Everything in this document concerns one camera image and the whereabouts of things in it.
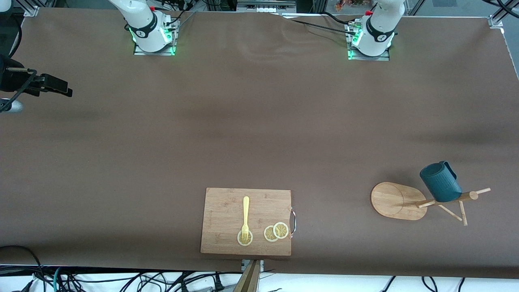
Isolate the teal cup yellow inside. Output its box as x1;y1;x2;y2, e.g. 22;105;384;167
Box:
419;161;463;203

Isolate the wooden cup rack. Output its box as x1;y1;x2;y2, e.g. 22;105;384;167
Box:
370;181;491;227

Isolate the brown table cover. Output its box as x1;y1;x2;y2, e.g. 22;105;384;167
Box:
0;7;519;280

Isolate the bamboo cutting board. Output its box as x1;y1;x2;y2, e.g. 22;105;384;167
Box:
200;187;297;257

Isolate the yellow plastic fork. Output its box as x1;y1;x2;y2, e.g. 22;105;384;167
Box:
242;196;250;240

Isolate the grey power strip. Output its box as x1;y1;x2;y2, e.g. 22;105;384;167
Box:
236;0;297;13

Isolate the orange object behind table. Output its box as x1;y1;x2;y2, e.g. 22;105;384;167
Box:
335;0;365;11

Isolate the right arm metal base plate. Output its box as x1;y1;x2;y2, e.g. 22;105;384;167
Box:
133;18;177;56

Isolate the looping black cable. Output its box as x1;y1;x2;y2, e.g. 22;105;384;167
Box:
0;245;46;292

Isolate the teal cable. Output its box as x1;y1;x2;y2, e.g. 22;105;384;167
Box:
52;266;65;292

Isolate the wooden post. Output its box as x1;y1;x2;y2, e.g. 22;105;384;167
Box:
233;260;261;292

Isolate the long black base cable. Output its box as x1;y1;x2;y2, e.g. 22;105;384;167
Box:
290;18;357;36

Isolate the short black base cable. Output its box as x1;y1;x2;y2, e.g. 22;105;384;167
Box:
320;11;355;26

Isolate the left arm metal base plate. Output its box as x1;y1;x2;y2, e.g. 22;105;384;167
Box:
346;22;390;61

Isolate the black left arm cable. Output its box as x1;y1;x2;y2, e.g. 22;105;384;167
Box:
480;0;519;19

